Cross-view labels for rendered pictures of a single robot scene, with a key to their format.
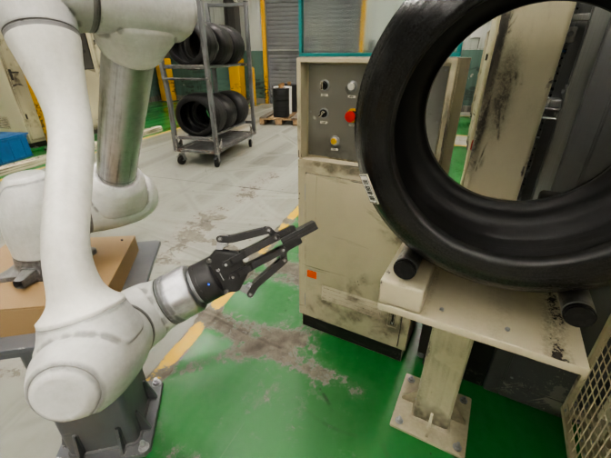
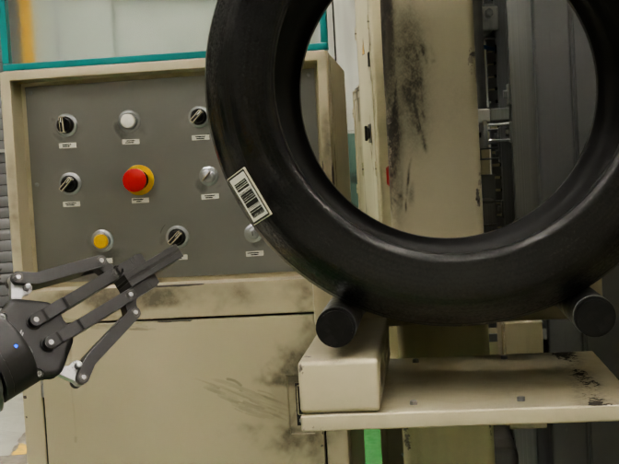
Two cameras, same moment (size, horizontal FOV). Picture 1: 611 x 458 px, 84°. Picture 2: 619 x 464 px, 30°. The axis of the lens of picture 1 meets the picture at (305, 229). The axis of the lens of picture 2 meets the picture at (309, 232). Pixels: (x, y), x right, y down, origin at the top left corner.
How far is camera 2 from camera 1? 0.71 m
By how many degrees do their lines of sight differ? 32
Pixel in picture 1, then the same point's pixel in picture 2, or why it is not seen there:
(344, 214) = (149, 407)
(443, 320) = (420, 410)
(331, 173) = not seen: hidden behind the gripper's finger
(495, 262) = (465, 258)
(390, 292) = (320, 382)
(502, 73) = (402, 47)
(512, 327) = (528, 398)
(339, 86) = (100, 124)
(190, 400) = not seen: outside the picture
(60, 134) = not seen: outside the picture
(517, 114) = (442, 106)
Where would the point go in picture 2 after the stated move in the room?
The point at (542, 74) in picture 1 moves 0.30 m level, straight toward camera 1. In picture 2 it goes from (458, 45) to (447, 19)
